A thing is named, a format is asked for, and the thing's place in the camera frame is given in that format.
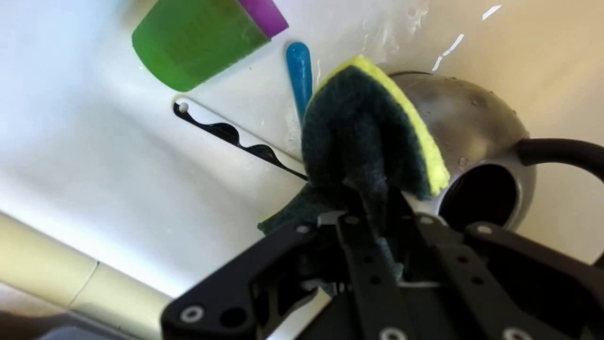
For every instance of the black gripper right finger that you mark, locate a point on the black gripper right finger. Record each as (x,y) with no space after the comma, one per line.
(503,284)

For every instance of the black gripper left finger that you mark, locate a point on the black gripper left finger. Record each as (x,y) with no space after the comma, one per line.
(266,284)

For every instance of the yellow sponge with green scrubber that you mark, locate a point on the yellow sponge with green scrubber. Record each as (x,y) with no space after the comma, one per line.
(360,138)

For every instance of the white ceramic sink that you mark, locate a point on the white ceramic sink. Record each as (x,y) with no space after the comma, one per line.
(96,189)

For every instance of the blue plastic utensil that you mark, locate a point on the blue plastic utensil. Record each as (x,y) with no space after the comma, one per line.
(300,76)

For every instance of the green and purple cup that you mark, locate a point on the green and purple cup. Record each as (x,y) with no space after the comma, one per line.
(190,44)

